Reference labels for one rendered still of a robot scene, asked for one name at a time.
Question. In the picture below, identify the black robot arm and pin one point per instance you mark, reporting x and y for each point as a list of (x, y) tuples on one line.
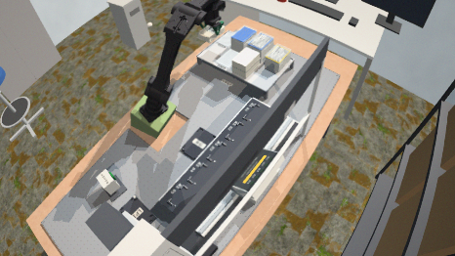
[(184, 17)]

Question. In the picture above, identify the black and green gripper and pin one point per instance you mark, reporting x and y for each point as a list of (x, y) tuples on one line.
[(209, 20)]

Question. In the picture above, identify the dark grey regrip nest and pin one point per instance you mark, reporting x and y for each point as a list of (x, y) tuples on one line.
[(199, 141)]

